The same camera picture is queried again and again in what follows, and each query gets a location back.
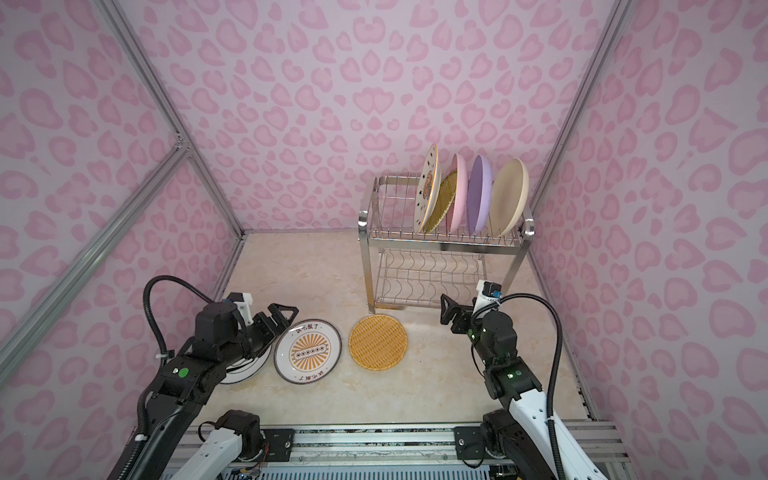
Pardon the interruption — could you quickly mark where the white plate orange sunburst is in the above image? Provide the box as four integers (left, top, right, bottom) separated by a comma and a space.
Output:
273, 319, 342, 385

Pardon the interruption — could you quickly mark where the white plate black rim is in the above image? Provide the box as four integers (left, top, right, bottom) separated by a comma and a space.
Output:
222, 347, 272, 385

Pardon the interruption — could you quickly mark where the orange woven pattern plate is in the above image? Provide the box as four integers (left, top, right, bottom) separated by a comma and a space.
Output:
348, 314, 408, 371

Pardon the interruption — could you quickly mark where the pink plate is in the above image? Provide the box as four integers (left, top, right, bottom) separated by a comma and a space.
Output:
448, 153, 469, 233

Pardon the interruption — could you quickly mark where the green yellow woven plate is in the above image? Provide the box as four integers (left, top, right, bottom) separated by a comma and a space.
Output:
424, 170, 458, 233

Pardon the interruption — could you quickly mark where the white star cartoon plate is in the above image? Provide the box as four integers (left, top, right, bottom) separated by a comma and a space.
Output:
413, 144, 441, 233

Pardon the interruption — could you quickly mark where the purple plate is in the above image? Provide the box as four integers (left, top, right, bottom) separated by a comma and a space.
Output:
466, 155, 493, 235

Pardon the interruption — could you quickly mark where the cream beige plate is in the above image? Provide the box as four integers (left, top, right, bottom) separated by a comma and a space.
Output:
488, 158, 530, 237

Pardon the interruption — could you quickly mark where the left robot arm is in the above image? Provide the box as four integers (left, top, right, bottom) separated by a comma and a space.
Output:
108, 300, 299, 479

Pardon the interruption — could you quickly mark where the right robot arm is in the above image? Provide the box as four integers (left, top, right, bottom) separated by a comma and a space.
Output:
440, 282, 605, 479

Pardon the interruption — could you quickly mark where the stainless steel dish rack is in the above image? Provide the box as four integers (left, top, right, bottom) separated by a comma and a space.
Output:
358, 174, 535, 314

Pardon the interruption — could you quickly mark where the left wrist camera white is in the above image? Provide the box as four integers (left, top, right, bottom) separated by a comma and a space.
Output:
226, 292, 254, 326

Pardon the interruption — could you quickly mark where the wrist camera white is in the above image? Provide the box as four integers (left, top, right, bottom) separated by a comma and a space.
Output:
473, 280, 502, 318
226, 292, 254, 326

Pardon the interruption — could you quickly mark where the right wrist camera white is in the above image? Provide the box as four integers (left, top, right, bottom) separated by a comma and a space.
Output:
473, 280, 502, 318

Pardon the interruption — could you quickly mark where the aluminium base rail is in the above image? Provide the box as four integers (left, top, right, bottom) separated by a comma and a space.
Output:
113, 389, 631, 480

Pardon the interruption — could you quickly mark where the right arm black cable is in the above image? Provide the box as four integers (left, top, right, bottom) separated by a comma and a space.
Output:
470, 292, 568, 480

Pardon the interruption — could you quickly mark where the aluminium frame profile left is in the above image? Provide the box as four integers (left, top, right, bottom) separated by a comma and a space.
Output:
1, 1, 247, 385

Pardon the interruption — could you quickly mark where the aluminium frame profile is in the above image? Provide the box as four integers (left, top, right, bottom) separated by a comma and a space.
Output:
1, 1, 247, 385
520, 0, 637, 242

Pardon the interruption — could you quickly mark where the aluminium frame profile right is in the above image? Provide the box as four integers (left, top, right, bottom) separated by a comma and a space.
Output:
520, 0, 637, 242

